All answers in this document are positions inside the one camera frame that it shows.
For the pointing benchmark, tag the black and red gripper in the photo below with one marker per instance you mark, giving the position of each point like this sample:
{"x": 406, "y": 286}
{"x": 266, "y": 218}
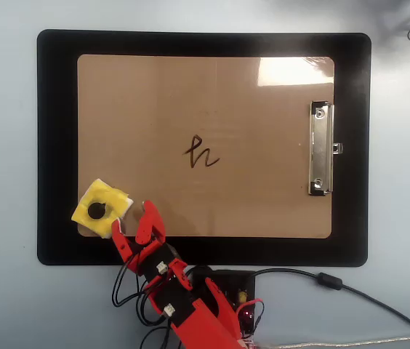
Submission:
{"x": 157, "y": 260}

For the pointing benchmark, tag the yellow sponge with black knob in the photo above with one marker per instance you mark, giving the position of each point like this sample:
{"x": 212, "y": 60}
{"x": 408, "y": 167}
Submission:
{"x": 112, "y": 196}

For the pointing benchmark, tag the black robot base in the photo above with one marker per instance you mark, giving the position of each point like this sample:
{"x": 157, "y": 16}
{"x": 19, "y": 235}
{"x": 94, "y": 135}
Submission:
{"x": 236, "y": 283}

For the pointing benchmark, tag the black marker writing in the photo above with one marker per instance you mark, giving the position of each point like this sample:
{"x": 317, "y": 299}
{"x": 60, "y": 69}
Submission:
{"x": 192, "y": 161}

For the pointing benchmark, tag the black mat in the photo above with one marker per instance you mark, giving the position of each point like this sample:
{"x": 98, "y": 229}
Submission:
{"x": 56, "y": 145}

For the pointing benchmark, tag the brown clipboard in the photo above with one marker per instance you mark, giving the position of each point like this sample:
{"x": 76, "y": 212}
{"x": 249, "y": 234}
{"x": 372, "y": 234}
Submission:
{"x": 154, "y": 109}

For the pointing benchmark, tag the metal clipboard clip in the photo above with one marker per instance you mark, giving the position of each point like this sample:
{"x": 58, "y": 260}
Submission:
{"x": 321, "y": 145}

